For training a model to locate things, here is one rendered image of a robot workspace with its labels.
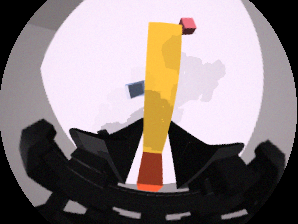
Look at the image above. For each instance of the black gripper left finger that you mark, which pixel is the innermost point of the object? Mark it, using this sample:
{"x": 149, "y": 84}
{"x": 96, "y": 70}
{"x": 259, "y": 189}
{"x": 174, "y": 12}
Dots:
{"x": 119, "y": 148}

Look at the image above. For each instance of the yellow bar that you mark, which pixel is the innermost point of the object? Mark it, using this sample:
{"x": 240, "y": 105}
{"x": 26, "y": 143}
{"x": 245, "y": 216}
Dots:
{"x": 161, "y": 79}

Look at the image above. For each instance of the small pink cube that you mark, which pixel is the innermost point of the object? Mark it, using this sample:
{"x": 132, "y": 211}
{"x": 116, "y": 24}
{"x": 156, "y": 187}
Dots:
{"x": 188, "y": 26}

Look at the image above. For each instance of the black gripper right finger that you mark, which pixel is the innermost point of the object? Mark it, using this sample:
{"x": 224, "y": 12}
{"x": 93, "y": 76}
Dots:
{"x": 191, "y": 156}

